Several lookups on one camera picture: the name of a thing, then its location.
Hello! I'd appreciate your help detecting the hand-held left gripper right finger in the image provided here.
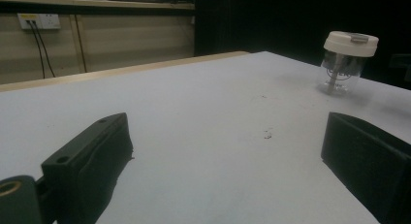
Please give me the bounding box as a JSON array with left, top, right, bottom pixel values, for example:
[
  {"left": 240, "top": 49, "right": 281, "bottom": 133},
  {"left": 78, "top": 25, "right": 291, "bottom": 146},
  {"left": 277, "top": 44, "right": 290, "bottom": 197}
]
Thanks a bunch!
[{"left": 321, "top": 112, "right": 411, "bottom": 224}]

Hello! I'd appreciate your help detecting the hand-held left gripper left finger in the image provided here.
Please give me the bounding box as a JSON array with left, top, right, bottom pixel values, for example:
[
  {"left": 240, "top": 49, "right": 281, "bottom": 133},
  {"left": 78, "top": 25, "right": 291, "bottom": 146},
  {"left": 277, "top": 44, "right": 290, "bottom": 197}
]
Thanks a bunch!
[{"left": 41, "top": 112, "right": 135, "bottom": 224}]

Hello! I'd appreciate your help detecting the pale drinking straw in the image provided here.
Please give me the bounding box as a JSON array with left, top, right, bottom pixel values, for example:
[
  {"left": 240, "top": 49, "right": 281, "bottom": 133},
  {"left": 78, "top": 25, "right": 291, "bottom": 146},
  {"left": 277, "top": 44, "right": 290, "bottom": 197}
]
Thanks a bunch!
[{"left": 327, "top": 53, "right": 345, "bottom": 94}]

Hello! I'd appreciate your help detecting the clear plastic cup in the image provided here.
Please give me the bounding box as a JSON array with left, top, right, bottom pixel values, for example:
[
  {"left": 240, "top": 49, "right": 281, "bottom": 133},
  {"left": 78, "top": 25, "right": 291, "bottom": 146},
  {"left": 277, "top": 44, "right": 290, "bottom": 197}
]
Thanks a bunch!
[{"left": 317, "top": 50, "right": 368, "bottom": 96}]

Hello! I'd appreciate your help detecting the white cup lid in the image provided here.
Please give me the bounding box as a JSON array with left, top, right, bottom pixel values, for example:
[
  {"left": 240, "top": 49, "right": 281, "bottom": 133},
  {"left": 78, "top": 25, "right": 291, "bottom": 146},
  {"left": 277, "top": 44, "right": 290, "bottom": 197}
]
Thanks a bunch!
[{"left": 323, "top": 30, "right": 380, "bottom": 58}]

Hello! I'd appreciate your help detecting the beige panelled counter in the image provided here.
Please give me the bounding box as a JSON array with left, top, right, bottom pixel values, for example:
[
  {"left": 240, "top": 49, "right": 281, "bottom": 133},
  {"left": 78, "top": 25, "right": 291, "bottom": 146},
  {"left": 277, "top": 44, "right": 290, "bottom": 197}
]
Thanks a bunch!
[{"left": 0, "top": 0, "right": 196, "bottom": 86}]

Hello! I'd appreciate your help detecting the black power cable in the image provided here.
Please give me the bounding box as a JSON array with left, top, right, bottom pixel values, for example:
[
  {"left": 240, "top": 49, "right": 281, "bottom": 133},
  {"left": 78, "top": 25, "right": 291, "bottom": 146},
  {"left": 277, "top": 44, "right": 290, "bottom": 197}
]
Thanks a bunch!
[
  {"left": 26, "top": 20, "right": 47, "bottom": 80},
  {"left": 32, "top": 20, "right": 57, "bottom": 79}
]

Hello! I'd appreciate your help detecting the thin black cable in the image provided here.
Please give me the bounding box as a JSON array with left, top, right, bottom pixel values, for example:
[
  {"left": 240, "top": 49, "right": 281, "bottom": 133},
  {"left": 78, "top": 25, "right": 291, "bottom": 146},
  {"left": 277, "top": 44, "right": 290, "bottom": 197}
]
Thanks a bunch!
[{"left": 75, "top": 14, "right": 88, "bottom": 74}]

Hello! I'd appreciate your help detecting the white wall socket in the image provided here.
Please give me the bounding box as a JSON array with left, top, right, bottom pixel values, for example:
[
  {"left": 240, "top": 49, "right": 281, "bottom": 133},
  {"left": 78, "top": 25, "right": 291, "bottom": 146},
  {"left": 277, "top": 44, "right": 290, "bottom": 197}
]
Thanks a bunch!
[{"left": 16, "top": 13, "right": 62, "bottom": 31}]

